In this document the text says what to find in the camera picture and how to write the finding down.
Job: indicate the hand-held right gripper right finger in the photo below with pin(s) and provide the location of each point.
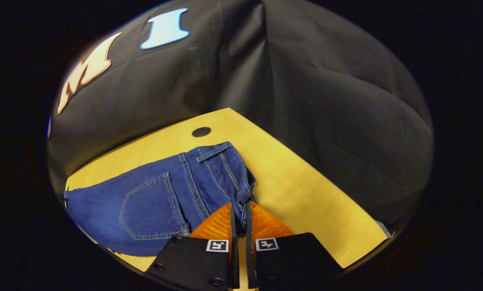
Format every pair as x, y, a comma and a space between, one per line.
290, 258

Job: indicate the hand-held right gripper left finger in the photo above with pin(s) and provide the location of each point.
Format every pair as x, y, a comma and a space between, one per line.
192, 258

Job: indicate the black backdrop cloth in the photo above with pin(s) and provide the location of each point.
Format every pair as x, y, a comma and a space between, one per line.
306, 101

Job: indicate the blue denim jeans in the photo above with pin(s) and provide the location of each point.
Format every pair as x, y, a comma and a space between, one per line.
152, 202

